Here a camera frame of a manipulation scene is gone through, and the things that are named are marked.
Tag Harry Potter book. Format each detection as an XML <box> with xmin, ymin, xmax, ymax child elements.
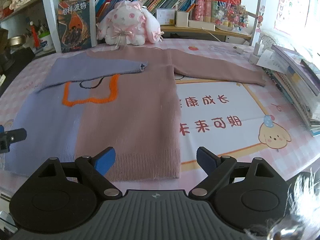
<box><xmin>57</xmin><ymin>0</ymin><xmax>97</xmax><ymax>53</ymax></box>

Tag pink checkered table mat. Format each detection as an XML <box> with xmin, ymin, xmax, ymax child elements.
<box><xmin>1</xmin><ymin>39</ymin><xmax>319</xmax><ymax>193</ymax></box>

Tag stack of notebooks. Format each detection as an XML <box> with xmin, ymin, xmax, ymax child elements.
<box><xmin>258</xmin><ymin>44</ymin><xmax>319</xmax><ymax>137</ymax></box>

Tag red tassel ornament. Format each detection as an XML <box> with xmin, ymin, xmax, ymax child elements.
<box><xmin>29</xmin><ymin>21</ymin><xmax>40</xmax><ymax>48</ymax></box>

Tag metal bowl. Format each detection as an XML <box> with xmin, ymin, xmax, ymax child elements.
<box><xmin>8</xmin><ymin>35</ymin><xmax>26</xmax><ymax>47</ymax></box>

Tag pink and purple knit sweater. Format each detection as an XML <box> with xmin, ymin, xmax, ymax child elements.
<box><xmin>4</xmin><ymin>46</ymin><xmax>265</xmax><ymax>181</ymax></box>

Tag white pink plush bunny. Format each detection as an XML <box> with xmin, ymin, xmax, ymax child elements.
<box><xmin>97</xmin><ymin>0</ymin><xmax>164</xmax><ymax>47</ymax></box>

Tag small white storage box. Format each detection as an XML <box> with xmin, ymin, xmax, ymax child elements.
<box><xmin>175</xmin><ymin>11</ymin><xmax>189</xmax><ymax>27</ymax></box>

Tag white pen holder cup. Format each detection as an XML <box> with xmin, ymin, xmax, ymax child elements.
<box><xmin>39</xmin><ymin>31</ymin><xmax>54</xmax><ymax>51</ymax></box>

